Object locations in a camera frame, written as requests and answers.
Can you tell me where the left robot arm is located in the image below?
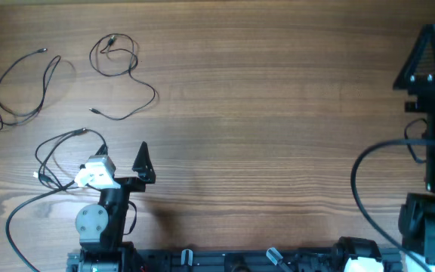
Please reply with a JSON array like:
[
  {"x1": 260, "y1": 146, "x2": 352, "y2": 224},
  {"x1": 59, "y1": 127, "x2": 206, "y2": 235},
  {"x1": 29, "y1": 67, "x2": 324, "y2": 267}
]
[{"x1": 66, "y1": 142, "x2": 156, "y2": 272}]

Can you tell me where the thick black USB-A cable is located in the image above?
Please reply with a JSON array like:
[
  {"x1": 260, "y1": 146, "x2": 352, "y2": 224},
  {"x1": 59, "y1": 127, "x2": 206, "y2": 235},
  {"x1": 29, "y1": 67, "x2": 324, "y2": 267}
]
[{"x1": 32, "y1": 127, "x2": 109, "y2": 193}]

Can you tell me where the black left camera cable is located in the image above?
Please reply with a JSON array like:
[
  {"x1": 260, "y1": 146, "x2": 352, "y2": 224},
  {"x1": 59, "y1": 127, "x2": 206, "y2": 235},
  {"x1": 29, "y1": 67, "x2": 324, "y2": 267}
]
[{"x1": 5, "y1": 181, "x2": 77, "y2": 272}]

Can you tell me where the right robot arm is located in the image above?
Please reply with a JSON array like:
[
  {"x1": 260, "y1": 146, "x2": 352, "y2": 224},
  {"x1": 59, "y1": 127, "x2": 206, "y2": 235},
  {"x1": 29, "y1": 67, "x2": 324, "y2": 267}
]
[{"x1": 350, "y1": 24, "x2": 435, "y2": 271}]

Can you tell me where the thin black micro-USB cable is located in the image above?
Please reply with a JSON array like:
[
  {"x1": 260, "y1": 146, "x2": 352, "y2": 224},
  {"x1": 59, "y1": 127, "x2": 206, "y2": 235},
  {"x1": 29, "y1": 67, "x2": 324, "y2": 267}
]
[{"x1": 88, "y1": 32, "x2": 157, "y2": 122}]

